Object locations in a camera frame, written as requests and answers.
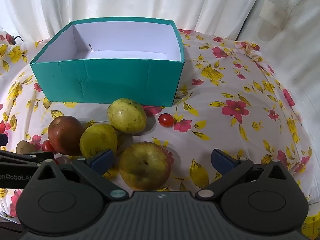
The brown potato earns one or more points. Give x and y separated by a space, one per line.
24 148

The yellow packet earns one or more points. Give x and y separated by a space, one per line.
312 226

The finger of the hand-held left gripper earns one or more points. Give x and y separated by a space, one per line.
3 140
27 156

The white curtain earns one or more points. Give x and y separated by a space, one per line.
125 0

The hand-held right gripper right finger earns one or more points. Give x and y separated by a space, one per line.
222 161

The red cherry tomato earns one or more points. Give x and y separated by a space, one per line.
47 145
166 120

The floral white tablecloth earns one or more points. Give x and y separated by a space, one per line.
237 135

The teal cardboard box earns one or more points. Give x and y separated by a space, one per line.
105 82

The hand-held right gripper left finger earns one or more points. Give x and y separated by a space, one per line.
103 160

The green pear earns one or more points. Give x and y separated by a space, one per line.
97 140
126 116

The yellow red apple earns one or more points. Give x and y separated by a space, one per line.
143 166

